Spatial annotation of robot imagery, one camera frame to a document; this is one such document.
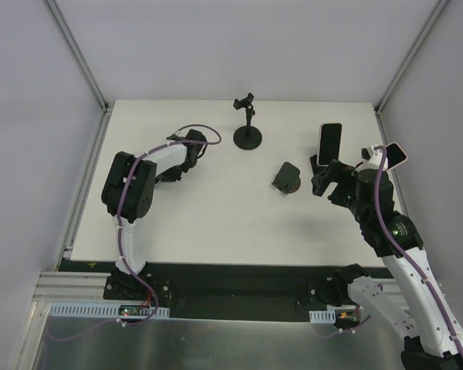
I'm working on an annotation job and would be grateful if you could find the brown round base phone stand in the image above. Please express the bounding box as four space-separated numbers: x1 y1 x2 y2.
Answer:
272 162 301 195

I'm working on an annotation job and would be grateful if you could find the black round base clamp stand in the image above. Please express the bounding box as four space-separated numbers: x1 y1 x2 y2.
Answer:
233 92 262 150

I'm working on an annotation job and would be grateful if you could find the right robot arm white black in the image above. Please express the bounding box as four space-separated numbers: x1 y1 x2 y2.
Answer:
312 160 463 369

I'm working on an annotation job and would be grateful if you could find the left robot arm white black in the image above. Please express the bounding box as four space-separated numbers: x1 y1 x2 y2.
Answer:
101 129 208 300

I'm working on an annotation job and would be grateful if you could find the black folding phone stand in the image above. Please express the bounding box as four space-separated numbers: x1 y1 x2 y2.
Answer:
309 154 327 183

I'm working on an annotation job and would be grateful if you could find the phone with beige case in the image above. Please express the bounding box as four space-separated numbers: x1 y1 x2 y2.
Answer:
316 123 343 166

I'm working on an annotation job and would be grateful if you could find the phone with pink case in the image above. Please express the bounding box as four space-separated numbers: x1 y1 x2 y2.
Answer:
386 142 408 170

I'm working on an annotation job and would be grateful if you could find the right white cable duct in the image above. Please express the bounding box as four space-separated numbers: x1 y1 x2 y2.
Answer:
309 308 336 325

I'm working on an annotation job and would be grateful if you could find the white cable duct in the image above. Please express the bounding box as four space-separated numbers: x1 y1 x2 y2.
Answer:
309 308 336 325
49 302 170 320

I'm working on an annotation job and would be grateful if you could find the left aluminium frame post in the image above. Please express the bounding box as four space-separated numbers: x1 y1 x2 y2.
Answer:
42 0 110 113

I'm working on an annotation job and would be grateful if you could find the aluminium frame post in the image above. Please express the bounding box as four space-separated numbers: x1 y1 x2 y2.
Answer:
42 0 110 113
374 0 452 117

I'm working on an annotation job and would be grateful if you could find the right aluminium frame post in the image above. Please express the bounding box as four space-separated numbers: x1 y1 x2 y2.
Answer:
374 0 452 117

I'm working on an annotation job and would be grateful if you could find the left white cable duct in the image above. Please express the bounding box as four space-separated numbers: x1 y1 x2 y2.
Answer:
49 302 170 320

